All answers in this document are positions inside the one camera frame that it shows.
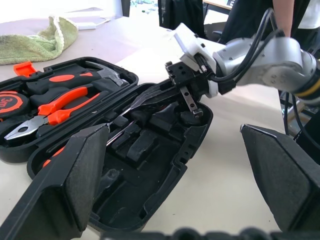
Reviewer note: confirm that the black jacket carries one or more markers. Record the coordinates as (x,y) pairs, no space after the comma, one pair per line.
(180,12)

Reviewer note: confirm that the black orange tape measure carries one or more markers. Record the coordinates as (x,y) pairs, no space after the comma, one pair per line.
(12,105)

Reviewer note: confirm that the black plastic tool case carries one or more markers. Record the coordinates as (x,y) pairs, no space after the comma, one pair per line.
(150,180)

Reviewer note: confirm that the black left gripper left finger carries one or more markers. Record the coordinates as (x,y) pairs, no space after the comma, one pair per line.
(62,180)

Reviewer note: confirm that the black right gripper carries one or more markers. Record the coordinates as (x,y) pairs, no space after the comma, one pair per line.
(182,75)

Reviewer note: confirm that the flat white box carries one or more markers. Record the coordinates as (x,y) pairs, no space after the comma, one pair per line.
(87,26)

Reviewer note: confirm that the black orange screwdriver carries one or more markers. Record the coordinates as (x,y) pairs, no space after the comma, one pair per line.
(125,111)

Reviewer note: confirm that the black orange claw hammer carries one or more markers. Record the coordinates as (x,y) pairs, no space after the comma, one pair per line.
(62,80)

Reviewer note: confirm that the wooden desk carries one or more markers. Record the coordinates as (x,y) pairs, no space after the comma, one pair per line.
(217,3)

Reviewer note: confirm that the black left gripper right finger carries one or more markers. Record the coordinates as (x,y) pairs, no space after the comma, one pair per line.
(282,175)

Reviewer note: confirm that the green terry towel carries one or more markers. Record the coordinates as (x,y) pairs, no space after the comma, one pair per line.
(37,47)

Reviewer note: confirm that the orange case latch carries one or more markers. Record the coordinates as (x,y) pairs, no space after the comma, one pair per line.
(23,68)

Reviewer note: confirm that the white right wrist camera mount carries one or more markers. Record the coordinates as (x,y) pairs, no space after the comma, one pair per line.
(187,40)

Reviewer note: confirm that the bystander in dark clothes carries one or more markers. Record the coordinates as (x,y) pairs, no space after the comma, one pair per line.
(245,17)

